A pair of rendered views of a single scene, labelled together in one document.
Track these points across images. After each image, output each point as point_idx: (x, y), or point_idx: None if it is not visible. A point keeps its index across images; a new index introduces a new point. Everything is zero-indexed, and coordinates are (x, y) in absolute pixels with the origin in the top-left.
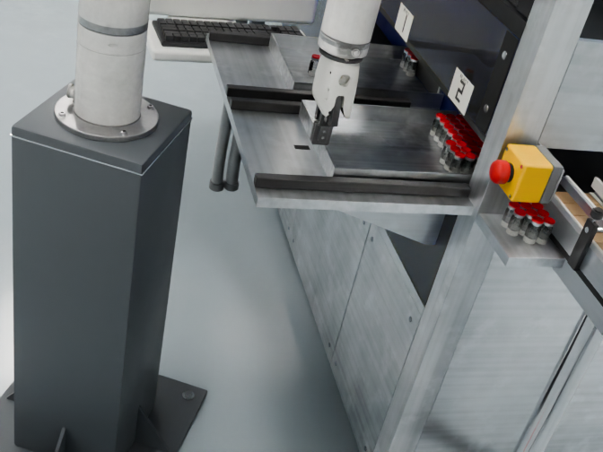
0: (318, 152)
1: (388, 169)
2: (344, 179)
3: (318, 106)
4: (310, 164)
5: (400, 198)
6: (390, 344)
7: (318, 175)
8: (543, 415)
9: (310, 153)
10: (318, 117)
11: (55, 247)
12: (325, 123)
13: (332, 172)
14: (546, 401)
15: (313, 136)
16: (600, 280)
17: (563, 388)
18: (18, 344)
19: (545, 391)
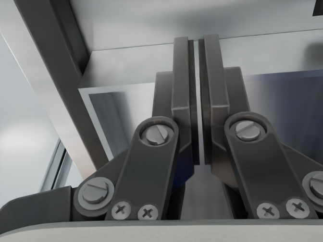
0: (272, 42)
1: (204, 175)
2: (72, 96)
3: (132, 239)
4: (207, 5)
5: (95, 171)
6: None
7: (140, 23)
8: (59, 138)
9: (284, 10)
10: (223, 135)
11: None
12: (97, 171)
13: (94, 72)
14: (56, 148)
15: (173, 59)
16: None
17: (47, 165)
18: None
19: (61, 151)
